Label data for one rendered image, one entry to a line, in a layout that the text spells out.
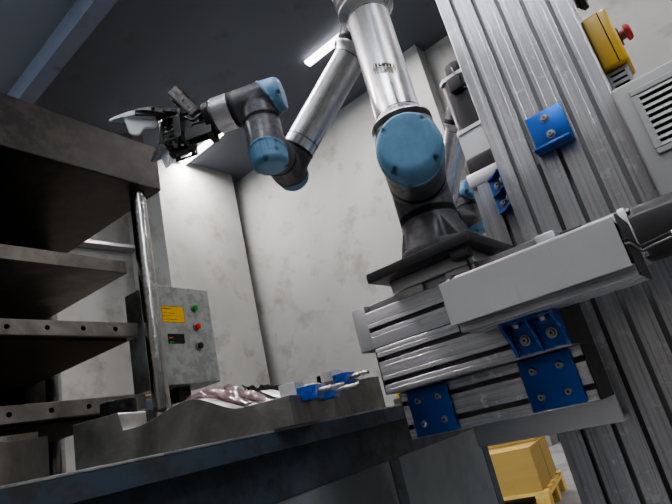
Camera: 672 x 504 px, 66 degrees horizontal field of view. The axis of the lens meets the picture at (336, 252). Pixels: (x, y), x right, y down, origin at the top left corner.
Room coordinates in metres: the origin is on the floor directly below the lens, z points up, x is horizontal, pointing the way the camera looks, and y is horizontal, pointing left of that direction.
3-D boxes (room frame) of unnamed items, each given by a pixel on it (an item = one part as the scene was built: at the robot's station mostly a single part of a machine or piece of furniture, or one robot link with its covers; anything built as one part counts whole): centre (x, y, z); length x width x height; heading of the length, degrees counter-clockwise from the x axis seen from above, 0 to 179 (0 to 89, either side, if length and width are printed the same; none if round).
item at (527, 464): (4.23, -0.61, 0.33); 1.19 x 0.91 x 0.67; 53
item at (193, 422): (1.19, 0.36, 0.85); 0.50 x 0.26 x 0.11; 76
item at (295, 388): (1.08, 0.11, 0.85); 0.13 x 0.05 x 0.05; 76
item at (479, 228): (1.69, -0.46, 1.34); 0.11 x 0.08 x 0.11; 119
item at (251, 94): (0.91, 0.08, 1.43); 0.11 x 0.08 x 0.09; 80
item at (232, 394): (1.20, 0.36, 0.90); 0.26 x 0.18 x 0.08; 76
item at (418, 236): (1.00, -0.20, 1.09); 0.15 x 0.15 x 0.10
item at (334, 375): (1.35, 0.05, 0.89); 0.13 x 0.05 x 0.05; 59
